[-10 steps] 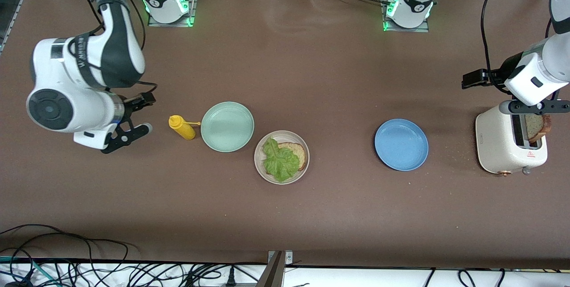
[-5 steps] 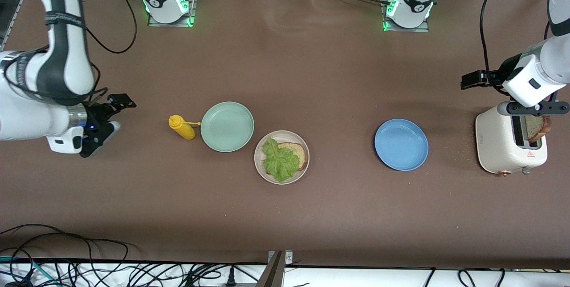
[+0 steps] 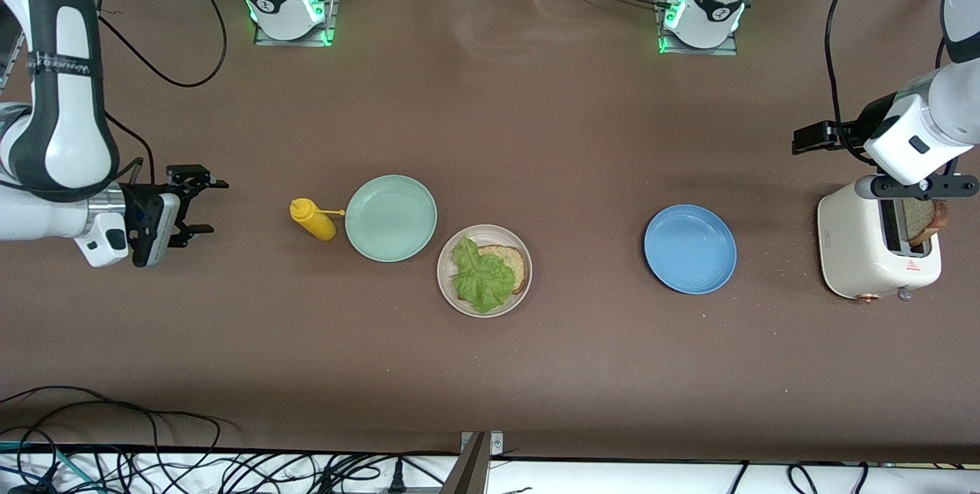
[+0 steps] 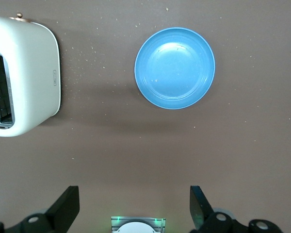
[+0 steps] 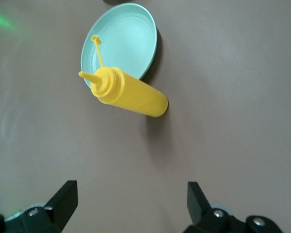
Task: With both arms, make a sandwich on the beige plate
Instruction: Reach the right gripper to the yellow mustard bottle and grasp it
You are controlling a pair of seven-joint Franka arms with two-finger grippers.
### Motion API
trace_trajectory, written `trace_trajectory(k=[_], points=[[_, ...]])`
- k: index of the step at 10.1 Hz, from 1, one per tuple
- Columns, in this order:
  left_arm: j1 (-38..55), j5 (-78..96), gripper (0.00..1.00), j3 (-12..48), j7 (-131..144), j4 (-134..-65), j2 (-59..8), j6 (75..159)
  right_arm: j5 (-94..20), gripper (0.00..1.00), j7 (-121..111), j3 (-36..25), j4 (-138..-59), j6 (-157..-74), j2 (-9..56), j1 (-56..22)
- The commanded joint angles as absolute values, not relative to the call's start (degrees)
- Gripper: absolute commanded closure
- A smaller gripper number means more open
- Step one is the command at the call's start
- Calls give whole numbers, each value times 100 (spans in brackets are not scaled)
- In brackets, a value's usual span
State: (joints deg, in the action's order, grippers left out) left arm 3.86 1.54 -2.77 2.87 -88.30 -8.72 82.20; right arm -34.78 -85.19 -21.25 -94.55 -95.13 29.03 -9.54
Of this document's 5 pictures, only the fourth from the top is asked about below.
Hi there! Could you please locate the blue plate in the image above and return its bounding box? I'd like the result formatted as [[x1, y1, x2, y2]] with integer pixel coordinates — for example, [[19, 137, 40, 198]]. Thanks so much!
[[134, 27, 216, 110]]

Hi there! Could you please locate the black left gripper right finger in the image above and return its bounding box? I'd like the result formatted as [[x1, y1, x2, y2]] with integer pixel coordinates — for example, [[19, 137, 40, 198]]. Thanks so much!
[[189, 185, 286, 233]]

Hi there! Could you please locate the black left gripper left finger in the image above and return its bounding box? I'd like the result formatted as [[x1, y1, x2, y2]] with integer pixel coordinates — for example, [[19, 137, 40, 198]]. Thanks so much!
[[0, 185, 81, 233]]

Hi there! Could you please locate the white toaster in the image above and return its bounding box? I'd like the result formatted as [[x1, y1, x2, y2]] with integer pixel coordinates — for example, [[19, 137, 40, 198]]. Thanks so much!
[[0, 12, 62, 138]]

